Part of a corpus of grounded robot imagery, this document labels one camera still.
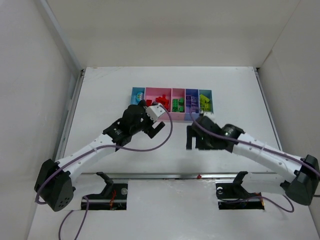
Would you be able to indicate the green lego plate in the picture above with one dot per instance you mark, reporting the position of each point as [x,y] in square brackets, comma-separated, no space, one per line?
[175,105]

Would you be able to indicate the lime lego brick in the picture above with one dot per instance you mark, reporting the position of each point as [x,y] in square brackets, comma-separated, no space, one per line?
[204,103]

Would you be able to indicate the light blue bin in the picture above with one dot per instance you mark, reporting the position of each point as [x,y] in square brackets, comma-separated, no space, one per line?
[207,93]
[134,91]

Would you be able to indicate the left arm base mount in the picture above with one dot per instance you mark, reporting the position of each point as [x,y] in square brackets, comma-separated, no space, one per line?
[102,193]

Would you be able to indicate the small pink bin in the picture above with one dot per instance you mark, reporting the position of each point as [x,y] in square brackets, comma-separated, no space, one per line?
[177,93]

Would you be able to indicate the right light blue bin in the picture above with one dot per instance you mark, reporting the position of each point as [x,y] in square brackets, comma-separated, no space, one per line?
[207,93]

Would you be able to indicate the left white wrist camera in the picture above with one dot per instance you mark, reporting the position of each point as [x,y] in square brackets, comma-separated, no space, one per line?
[154,112]

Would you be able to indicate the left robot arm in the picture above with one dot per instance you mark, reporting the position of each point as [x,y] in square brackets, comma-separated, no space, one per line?
[55,183]

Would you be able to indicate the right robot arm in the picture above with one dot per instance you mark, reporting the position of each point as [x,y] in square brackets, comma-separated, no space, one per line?
[295,177]

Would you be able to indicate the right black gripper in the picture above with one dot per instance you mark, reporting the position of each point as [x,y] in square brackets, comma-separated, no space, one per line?
[198,139]

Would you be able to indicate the metal table rail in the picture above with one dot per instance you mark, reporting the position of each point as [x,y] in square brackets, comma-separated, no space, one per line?
[178,176]

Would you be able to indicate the purple lego piece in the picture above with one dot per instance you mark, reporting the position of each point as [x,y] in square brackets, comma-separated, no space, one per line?
[192,103]

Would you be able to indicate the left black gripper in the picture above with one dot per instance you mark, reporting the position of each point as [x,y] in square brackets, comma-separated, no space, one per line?
[149,125]

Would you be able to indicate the left light blue bin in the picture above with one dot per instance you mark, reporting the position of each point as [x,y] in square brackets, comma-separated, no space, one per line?
[134,91]

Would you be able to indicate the green lego brick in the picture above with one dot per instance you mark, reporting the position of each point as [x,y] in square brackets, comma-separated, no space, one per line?
[181,105]

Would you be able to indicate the teal frog printed lego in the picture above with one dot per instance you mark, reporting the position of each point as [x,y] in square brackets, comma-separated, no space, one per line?
[139,96]

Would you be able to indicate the red lego brick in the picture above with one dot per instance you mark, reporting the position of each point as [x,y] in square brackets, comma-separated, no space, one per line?
[149,102]

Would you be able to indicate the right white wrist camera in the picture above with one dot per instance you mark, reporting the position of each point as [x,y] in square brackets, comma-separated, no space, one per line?
[209,115]

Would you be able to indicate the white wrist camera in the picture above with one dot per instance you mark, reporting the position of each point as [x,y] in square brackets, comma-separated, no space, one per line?
[154,112]
[209,115]

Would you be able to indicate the red lego pieces in bin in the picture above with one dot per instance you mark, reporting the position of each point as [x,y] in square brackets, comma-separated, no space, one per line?
[163,100]

